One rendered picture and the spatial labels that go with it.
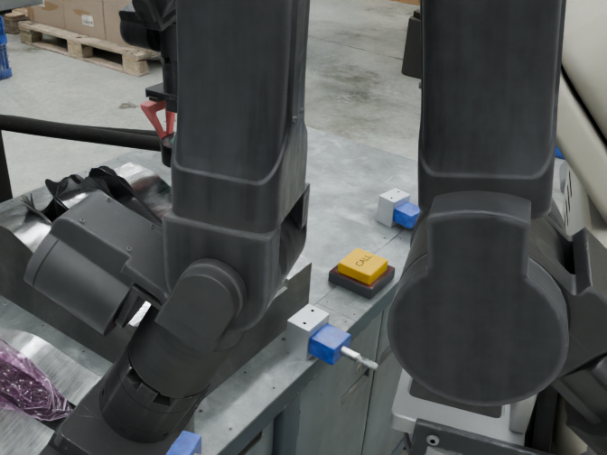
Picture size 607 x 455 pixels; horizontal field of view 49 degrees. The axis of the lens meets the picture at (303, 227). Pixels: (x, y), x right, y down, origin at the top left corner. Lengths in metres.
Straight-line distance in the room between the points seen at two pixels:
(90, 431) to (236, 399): 0.44
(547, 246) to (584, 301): 0.03
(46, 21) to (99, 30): 0.54
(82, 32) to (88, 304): 4.71
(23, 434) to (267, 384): 0.30
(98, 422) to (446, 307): 0.26
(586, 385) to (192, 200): 0.20
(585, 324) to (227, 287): 0.16
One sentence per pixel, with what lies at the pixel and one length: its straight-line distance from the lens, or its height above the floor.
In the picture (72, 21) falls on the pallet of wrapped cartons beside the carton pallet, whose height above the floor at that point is 0.23.
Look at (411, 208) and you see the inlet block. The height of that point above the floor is 0.84.
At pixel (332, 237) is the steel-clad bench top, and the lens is 1.21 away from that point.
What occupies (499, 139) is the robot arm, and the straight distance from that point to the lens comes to 0.28.
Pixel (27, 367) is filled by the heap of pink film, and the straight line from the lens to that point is 0.80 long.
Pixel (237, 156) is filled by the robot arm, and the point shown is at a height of 1.29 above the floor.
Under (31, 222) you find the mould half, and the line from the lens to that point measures 1.00.
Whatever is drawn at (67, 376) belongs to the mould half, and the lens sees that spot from 0.83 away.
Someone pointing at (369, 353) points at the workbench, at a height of 0.57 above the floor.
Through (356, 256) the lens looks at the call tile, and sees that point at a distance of 1.09.
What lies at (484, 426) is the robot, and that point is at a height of 1.04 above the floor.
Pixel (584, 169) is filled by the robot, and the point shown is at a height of 1.26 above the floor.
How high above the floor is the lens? 1.42
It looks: 30 degrees down
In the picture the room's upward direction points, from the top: 4 degrees clockwise
